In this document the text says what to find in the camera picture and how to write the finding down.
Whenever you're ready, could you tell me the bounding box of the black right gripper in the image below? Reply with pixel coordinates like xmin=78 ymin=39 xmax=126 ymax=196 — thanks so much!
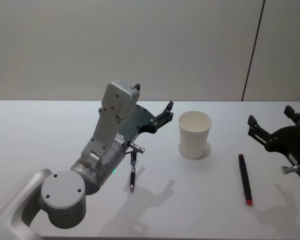
xmin=247 ymin=105 xmax=300 ymax=176

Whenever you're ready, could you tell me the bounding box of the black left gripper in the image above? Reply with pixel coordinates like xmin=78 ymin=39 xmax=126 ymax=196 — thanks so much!
xmin=115 ymin=83 xmax=175 ymax=146

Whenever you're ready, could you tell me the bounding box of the white paper cup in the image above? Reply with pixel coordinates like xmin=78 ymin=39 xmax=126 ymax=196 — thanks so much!
xmin=177 ymin=110 xmax=213 ymax=160

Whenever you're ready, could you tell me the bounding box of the long black red-tipped marker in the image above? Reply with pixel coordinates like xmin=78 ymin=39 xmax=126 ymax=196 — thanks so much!
xmin=237 ymin=153 xmax=254 ymax=206

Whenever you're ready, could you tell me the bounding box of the short black pen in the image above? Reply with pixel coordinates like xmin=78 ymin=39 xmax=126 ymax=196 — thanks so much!
xmin=128 ymin=151 xmax=139 ymax=194

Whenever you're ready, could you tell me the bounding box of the right gripper cable silver plug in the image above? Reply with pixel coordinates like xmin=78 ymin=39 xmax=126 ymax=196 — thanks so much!
xmin=280 ymin=164 xmax=300 ymax=175

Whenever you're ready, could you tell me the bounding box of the gripper cable silver plug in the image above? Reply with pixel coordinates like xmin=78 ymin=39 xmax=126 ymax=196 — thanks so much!
xmin=126 ymin=142 xmax=146 ymax=154
xmin=280 ymin=164 xmax=300 ymax=175

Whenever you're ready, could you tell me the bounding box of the left gripper cable silver plug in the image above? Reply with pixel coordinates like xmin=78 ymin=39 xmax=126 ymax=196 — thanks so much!
xmin=126 ymin=142 xmax=146 ymax=154

